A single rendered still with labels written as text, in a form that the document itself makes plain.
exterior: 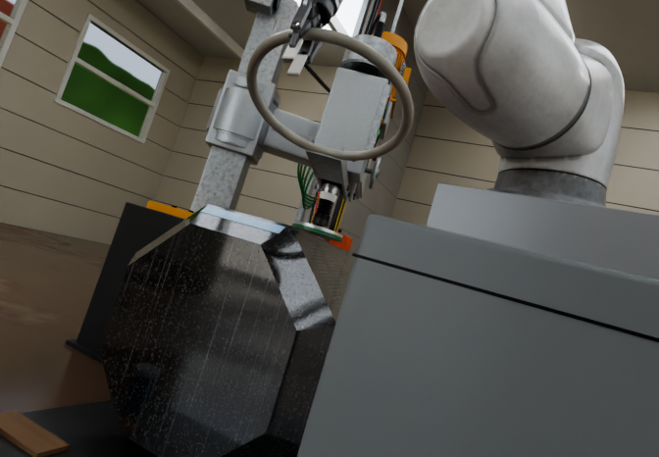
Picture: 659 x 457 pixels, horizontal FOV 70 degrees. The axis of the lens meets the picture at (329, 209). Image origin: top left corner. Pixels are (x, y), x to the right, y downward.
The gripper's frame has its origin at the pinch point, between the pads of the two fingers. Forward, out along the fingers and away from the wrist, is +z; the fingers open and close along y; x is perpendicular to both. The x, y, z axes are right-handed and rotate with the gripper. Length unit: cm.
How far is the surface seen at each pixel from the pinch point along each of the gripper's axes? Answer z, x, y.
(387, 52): -74, 1, 57
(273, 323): 48, 3, 49
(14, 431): 93, 67, 55
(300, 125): -76, 55, 108
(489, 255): 54, -49, -17
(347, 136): -38, 10, 70
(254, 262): 34, 13, 44
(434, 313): 61, -44, -14
